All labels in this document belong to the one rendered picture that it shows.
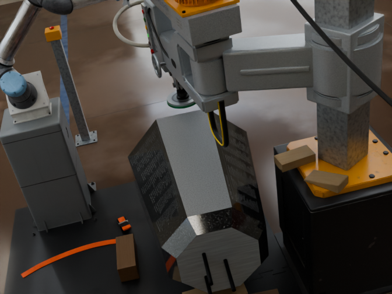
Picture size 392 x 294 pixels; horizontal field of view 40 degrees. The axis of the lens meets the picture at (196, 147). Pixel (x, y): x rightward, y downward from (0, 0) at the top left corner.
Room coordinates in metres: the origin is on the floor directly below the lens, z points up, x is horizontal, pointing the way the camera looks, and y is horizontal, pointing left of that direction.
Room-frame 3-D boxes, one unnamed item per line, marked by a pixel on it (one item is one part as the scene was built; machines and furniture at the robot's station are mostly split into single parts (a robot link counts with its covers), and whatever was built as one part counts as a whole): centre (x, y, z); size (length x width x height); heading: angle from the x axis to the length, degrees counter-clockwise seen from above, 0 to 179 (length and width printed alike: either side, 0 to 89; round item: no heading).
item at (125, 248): (2.55, 0.57, 0.07); 0.30 x 0.12 x 0.12; 4
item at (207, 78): (2.46, -0.14, 1.34); 0.19 x 0.19 x 0.20
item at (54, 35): (4.25, 0.98, 0.54); 0.20 x 0.20 x 1.09; 6
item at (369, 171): (2.29, -0.77, 0.76); 0.49 x 0.49 x 0.05; 6
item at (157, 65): (2.95, 0.11, 1.20); 0.15 x 0.10 x 0.15; 15
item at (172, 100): (3.09, 0.03, 0.87); 0.21 x 0.21 x 0.01
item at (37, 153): (3.26, 1.07, 0.43); 0.50 x 0.50 x 0.85; 6
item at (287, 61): (2.34, -0.58, 1.36); 0.74 x 0.34 x 0.25; 76
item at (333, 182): (2.11, -0.62, 0.80); 0.20 x 0.10 x 0.05; 43
